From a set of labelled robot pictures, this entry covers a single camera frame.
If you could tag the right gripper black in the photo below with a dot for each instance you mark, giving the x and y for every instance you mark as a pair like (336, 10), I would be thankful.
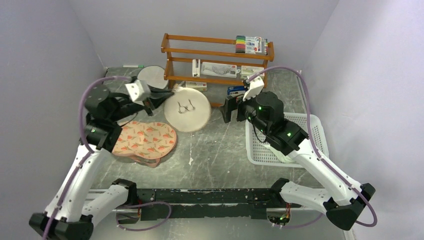
(231, 104)

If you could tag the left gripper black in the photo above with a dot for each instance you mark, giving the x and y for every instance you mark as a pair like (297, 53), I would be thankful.
(162, 95)

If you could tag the beige mesh laundry bag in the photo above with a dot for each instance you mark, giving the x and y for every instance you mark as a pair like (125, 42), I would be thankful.
(187, 110)

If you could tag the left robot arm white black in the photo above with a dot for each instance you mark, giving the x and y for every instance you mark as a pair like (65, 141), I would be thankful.
(68, 216)

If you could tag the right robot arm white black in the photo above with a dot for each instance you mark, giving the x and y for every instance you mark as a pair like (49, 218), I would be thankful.
(341, 198)

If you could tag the white mesh laundry bag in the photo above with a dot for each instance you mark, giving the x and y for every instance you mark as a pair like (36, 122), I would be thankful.
(154, 76)

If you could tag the pink floral bra bag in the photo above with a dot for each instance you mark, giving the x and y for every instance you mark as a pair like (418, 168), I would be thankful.
(145, 143)

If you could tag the blue stapler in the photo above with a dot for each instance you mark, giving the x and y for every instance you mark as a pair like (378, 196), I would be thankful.
(236, 90)

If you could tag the green white box upper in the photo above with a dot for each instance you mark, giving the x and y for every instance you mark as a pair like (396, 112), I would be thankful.
(247, 71)

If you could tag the green white box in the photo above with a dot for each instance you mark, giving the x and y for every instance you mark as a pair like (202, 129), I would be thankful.
(247, 71)
(200, 86)

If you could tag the green white box lower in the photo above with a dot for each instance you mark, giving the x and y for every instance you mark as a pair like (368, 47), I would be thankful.
(200, 86)

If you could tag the clear packaged item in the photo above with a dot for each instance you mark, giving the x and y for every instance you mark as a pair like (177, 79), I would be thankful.
(219, 70)

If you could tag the orange wooden shelf rack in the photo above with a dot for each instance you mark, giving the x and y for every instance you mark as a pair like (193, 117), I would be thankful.
(214, 61)

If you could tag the marker pen set pack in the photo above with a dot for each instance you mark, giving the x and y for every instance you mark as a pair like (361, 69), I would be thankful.
(255, 45)

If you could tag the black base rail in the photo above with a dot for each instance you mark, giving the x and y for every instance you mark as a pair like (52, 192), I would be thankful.
(148, 204)

